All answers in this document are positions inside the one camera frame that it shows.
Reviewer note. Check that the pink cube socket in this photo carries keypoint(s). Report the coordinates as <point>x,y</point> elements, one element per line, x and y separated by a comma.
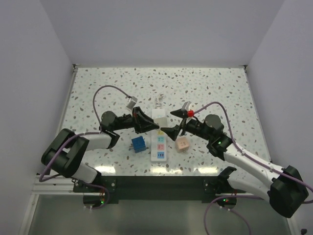
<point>182,144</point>

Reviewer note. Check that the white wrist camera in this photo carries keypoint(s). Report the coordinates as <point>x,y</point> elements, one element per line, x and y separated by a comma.
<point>188,109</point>
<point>131,103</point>

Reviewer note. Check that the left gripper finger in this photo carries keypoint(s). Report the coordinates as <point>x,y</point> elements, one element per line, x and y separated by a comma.
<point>140,116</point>
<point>143,124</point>

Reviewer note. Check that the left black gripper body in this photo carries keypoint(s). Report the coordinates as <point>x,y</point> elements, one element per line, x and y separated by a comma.
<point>125,122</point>

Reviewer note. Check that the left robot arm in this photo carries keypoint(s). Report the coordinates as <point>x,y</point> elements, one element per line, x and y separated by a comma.
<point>65,153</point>

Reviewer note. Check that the white power strip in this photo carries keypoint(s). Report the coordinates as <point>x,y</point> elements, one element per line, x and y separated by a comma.
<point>158,140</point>

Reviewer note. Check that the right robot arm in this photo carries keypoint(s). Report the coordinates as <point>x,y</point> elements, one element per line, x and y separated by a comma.
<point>283,188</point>

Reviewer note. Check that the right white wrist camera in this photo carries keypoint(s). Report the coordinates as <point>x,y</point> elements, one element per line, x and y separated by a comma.
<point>188,109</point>

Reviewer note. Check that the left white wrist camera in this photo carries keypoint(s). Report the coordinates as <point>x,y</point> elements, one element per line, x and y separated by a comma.
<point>131,103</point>

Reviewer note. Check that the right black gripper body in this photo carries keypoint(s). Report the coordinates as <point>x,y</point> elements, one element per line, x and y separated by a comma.
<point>192,126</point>

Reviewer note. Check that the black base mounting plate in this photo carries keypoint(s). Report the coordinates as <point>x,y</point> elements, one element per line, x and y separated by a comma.
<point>165,188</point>

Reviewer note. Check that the blue cube socket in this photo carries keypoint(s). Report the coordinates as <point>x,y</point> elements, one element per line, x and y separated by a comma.
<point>138,144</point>

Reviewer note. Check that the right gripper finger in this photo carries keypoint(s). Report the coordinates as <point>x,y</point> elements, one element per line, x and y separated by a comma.
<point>171,132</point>
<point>181,113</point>

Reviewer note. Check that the white plug adapter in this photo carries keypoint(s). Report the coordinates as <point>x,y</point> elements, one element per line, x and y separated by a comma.
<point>161,121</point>

